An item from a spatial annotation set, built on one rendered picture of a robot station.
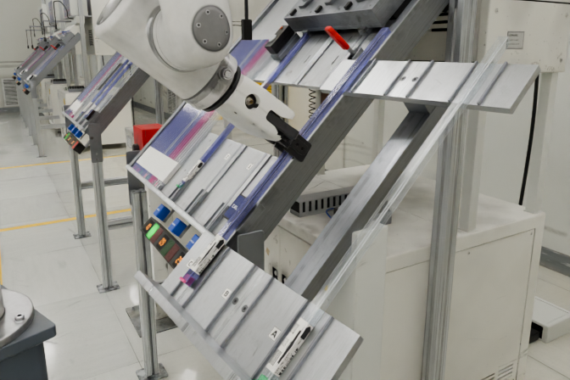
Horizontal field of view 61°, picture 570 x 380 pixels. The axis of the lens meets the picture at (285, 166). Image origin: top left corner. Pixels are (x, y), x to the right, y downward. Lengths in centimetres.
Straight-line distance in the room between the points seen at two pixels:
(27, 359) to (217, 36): 49
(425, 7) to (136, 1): 64
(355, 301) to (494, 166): 222
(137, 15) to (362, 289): 45
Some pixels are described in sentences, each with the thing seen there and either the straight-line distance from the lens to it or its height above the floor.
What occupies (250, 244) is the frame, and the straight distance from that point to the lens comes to 83.
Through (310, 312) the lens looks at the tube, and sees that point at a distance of 53.
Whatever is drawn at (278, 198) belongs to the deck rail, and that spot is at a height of 80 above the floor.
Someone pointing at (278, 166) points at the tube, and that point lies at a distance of 72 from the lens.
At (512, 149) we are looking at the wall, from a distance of 278.
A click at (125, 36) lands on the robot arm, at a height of 107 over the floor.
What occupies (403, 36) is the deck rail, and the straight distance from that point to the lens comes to 101.
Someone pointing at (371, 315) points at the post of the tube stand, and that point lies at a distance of 74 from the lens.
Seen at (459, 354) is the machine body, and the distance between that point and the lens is 144.
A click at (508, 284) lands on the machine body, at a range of 149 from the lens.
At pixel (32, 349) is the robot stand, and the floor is 67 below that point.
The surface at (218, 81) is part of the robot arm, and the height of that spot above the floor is 102.
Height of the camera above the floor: 106
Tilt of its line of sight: 13 degrees down
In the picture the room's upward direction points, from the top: straight up
